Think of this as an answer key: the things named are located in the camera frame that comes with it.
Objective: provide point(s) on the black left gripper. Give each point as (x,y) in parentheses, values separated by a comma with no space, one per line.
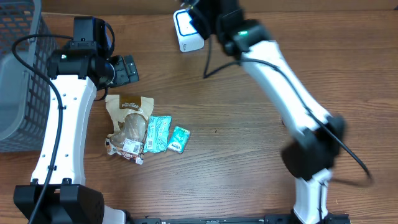
(125,71)

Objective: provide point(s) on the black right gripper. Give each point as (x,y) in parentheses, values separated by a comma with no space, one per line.
(203,27)

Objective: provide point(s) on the brown Pantree snack pouch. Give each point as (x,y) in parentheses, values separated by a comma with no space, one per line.
(130,116)

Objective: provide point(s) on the teal white packet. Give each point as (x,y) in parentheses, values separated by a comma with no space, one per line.
(157,134)

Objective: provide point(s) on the teal white carton pack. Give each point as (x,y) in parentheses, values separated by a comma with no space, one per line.
(179,139)

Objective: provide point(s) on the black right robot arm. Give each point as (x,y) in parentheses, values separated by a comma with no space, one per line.
(317,135)

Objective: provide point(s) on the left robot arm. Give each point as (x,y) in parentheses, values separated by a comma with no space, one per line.
(57,192)

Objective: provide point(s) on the grey plastic mesh basket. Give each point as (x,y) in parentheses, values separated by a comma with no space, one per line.
(25,97)

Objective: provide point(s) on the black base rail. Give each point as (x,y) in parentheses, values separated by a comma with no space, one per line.
(211,221)

